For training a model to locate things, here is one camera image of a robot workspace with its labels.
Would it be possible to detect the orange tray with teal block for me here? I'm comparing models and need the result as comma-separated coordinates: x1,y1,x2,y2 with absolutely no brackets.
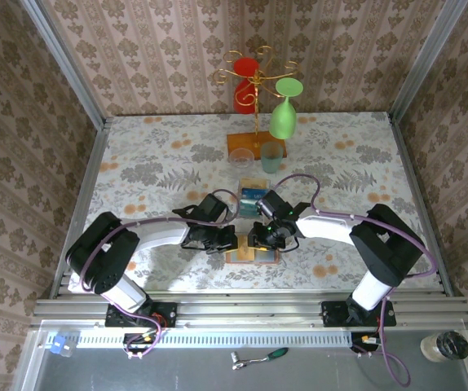
224,234,281,266

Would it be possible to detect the gold credit card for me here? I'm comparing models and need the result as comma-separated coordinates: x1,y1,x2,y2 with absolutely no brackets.
240,178,271,191
236,234,258,261

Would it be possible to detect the blue credit card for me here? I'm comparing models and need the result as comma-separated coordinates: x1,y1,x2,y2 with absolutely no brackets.
241,187,271,201

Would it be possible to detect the teal frosted tumbler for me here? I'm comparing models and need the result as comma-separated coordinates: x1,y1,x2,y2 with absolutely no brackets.
259,141,285,175

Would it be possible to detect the clear glass cup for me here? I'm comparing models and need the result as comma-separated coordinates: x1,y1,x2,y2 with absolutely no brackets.
228,147,256,169

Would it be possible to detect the green wine glass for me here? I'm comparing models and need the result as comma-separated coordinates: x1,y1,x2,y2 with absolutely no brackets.
268,77,304,141

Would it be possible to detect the floral patterned table cover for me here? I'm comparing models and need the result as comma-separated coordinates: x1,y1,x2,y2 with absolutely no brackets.
67,112,444,292

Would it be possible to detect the black power connector block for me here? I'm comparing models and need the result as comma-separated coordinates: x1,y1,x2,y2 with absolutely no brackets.
350,332,382,354
122,332,158,354

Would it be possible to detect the red wine glass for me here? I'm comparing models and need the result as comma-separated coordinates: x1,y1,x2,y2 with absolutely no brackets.
232,57,261,115

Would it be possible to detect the blue and clear plastic connector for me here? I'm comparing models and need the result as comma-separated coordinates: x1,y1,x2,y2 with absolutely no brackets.
51,333,75,359

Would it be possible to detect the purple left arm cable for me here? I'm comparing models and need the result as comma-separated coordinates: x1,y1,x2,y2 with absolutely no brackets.
77,188,240,362

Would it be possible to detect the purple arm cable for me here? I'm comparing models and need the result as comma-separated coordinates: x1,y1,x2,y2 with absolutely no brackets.
77,188,240,362
272,174,439,388

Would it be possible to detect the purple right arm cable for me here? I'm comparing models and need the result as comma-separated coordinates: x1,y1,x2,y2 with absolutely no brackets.
272,174,439,388

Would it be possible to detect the aluminium front rail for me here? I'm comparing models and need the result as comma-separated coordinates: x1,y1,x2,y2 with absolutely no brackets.
29,289,468,328

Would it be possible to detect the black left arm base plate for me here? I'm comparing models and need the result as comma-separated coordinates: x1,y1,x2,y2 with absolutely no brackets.
104,301,179,328

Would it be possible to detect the gold wire glass rack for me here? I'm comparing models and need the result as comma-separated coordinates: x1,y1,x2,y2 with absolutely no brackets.
212,45,301,162

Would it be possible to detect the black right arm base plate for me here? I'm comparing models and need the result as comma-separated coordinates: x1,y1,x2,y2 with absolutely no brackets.
321,300,398,328

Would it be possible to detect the perforated white cable duct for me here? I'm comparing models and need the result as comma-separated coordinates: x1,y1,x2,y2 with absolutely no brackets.
40,329,354,348

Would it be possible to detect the green-handled ratchet wrench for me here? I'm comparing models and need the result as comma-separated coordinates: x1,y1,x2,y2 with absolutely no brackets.
245,347,289,365

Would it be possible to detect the aluminium side rail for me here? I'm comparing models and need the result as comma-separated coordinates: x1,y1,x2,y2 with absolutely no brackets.
49,117,113,301
387,113,454,295

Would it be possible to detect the aluminium corner post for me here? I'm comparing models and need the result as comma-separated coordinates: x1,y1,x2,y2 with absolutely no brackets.
387,0,468,123
18,0,111,130

